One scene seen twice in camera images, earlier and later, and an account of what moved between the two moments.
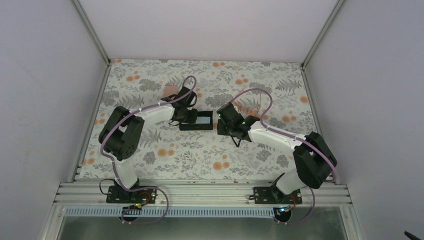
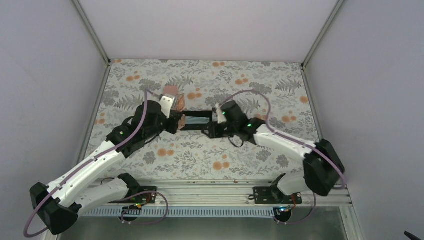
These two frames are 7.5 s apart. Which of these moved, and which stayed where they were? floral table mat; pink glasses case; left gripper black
Moved: left gripper black
Stayed: floral table mat; pink glasses case
